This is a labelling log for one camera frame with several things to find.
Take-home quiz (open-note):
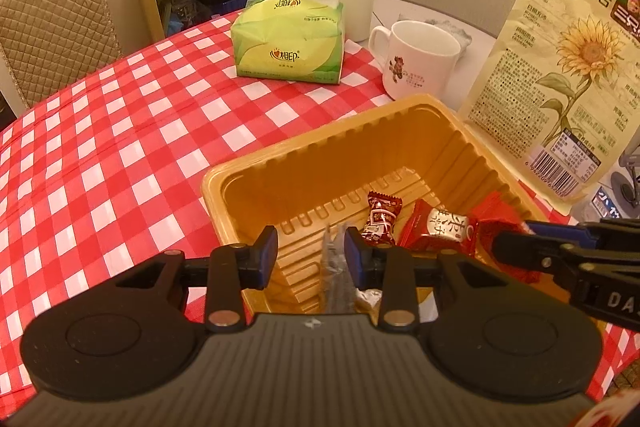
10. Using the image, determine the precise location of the red checkered tablecloth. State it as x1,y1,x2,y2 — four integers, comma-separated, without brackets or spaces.
0,9,640,408

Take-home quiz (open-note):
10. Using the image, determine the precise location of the clear black-printed packet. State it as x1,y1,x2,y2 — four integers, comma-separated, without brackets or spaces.
320,222,358,315

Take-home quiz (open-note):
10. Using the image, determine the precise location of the orange plastic tray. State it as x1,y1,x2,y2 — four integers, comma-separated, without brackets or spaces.
200,93,553,323

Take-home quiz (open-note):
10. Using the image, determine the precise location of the red square snack packet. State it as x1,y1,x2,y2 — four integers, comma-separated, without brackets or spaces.
397,199,481,255

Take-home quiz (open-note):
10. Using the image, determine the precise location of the blue white box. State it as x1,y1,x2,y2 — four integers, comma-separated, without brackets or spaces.
570,187,632,228

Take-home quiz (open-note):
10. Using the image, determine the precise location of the sunflower seed bag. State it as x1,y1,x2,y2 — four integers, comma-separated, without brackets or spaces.
457,0,640,215

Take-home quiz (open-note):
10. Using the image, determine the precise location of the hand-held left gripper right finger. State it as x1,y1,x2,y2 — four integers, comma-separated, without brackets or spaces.
344,227,508,333

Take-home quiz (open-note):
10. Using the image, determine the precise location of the white mug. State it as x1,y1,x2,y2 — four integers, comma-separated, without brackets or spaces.
368,20,461,102

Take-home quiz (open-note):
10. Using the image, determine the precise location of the quilted beige chair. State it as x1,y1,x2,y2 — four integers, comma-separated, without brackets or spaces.
0,0,123,110

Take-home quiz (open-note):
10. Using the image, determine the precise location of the green tissue pack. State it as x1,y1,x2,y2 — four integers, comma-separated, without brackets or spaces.
231,0,345,85

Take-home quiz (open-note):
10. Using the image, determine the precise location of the dark red candy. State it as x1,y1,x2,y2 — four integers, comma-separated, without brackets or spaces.
361,191,405,248

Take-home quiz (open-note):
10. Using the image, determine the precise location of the red candy white print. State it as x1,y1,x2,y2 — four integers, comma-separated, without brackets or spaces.
467,192,543,285

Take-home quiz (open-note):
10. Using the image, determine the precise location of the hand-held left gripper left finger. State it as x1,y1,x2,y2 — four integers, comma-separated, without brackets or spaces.
100,227,278,333

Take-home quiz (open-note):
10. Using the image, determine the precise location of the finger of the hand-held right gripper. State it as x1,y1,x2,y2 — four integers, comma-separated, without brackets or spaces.
492,231,583,280
522,216,640,252

